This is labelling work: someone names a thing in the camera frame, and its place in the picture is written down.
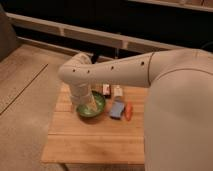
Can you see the brown white snack box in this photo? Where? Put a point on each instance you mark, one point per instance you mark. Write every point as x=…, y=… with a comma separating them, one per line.
x=106, y=90

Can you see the green ceramic bowl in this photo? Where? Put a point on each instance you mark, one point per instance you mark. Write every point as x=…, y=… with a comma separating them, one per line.
x=84, y=111

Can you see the white shelf rail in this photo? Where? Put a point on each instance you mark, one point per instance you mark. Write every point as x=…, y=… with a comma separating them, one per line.
x=89, y=35

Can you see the wooden table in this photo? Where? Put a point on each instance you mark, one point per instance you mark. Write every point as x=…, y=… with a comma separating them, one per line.
x=100, y=140

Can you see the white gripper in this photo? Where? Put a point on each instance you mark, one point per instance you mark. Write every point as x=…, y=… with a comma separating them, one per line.
x=87, y=100

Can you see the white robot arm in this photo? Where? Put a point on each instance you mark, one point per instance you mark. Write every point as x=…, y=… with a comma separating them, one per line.
x=178, y=113

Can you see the orange carrot toy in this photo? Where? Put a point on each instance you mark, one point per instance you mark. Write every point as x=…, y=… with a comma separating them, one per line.
x=128, y=111

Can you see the blue sponge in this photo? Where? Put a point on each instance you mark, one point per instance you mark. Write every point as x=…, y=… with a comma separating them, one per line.
x=117, y=109

